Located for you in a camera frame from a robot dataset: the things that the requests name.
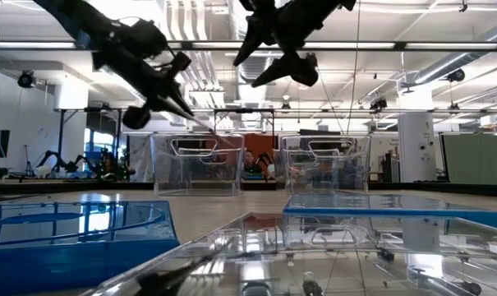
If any clear plastic bin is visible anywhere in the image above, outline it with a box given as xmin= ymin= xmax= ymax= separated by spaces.
xmin=150 ymin=132 xmax=246 ymax=197
xmin=279 ymin=134 xmax=372 ymax=195

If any clear jewel case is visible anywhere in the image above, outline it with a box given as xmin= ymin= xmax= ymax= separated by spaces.
xmin=79 ymin=211 xmax=497 ymax=296

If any person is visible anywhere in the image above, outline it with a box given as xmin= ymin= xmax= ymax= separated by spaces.
xmin=242 ymin=149 xmax=265 ymax=181

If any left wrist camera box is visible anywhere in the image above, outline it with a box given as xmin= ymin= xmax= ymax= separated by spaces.
xmin=165 ymin=51 xmax=192 ymax=80

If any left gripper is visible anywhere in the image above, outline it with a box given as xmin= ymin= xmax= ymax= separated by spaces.
xmin=92 ymin=17 xmax=196 ymax=131

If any black ceiling spotlight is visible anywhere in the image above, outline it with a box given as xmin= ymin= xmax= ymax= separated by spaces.
xmin=16 ymin=69 xmax=38 ymax=90
xmin=446 ymin=68 xmax=467 ymax=84
xmin=369 ymin=97 xmax=389 ymax=112

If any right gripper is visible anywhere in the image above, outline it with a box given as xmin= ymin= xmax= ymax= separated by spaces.
xmin=232 ymin=0 xmax=357 ymax=89

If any green partition wall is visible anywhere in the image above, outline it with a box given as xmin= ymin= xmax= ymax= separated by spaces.
xmin=439 ymin=132 xmax=497 ymax=186

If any white square pillar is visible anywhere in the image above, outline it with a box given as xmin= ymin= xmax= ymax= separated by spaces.
xmin=397 ymin=111 xmax=438 ymax=183

